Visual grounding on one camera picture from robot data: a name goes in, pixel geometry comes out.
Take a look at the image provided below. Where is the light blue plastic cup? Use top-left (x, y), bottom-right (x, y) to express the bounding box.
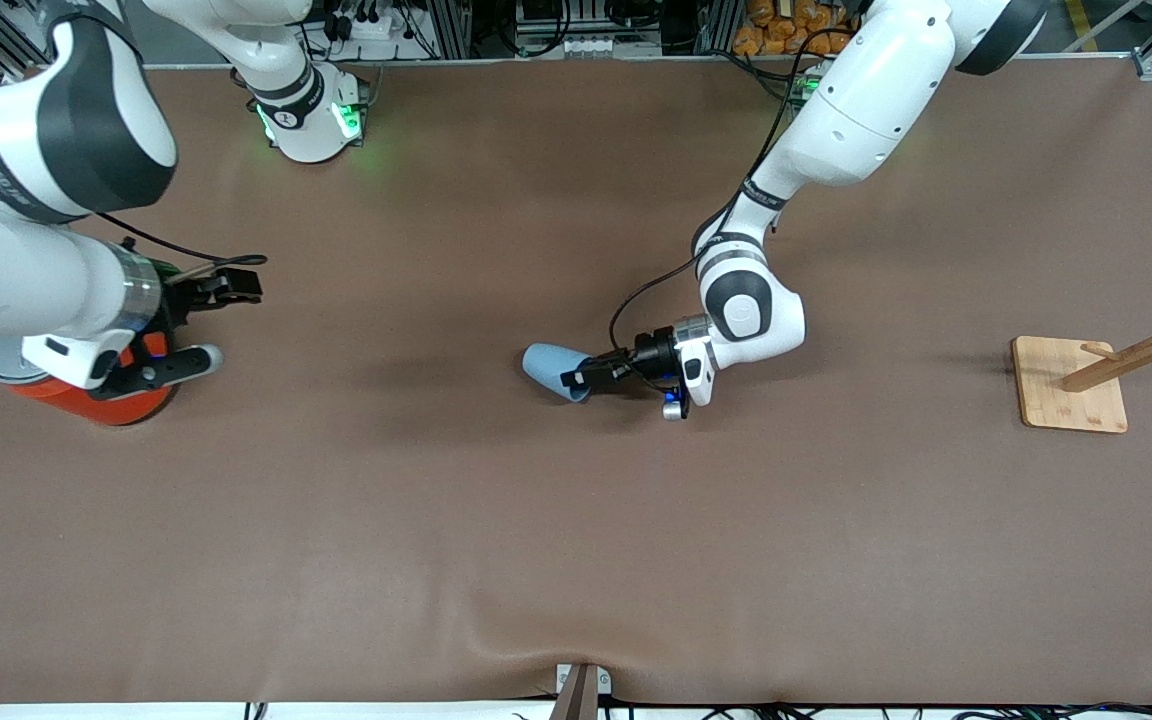
top-left (522, 342), bottom-right (599, 404)

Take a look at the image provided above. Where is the wooden cup rack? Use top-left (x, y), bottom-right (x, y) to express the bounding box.
top-left (1012, 268), bottom-right (1152, 434)

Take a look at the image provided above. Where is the orange can with grey lid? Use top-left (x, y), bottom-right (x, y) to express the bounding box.
top-left (0, 330), bottom-right (179, 428)

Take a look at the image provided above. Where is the brown table mat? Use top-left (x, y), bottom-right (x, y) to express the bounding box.
top-left (0, 58), bottom-right (1152, 706)

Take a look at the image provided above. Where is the white power strip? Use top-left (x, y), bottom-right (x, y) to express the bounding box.
top-left (331, 8), bottom-right (419, 43)

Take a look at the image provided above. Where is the white connector strip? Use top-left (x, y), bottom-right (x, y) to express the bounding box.
top-left (561, 35), bottom-right (639, 57)

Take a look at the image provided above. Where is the orange brown bread pile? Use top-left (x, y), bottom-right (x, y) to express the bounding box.
top-left (733, 0), bottom-right (855, 57)

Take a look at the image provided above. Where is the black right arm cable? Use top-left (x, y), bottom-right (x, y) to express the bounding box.
top-left (94, 212), bottom-right (269, 267)

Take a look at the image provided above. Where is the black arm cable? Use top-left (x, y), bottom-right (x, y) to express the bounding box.
top-left (94, 212), bottom-right (269, 267)
top-left (609, 28), bottom-right (837, 353)

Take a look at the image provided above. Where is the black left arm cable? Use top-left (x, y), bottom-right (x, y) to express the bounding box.
top-left (609, 28), bottom-right (837, 353)

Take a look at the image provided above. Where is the metal table edge bracket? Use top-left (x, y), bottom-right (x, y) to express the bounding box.
top-left (548, 662), bottom-right (614, 720)

